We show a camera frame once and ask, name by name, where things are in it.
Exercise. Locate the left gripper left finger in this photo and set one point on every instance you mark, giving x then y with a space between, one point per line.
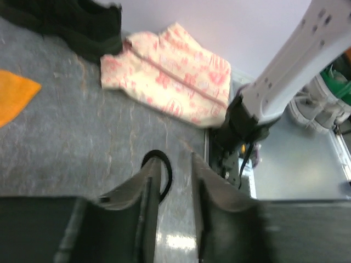
120 226

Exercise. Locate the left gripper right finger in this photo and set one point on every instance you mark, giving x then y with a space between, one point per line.
228 224

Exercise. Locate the black sneaker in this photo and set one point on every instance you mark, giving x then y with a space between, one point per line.
167 170
88 28

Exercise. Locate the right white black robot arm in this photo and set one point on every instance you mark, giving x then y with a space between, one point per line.
322 35

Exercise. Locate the white green sneakers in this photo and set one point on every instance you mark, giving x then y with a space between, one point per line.
324 102

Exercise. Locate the cream pink printed garment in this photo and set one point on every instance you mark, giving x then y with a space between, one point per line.
172 73

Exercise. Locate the orange Mickey Mouse pillow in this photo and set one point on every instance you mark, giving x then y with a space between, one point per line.
16 93

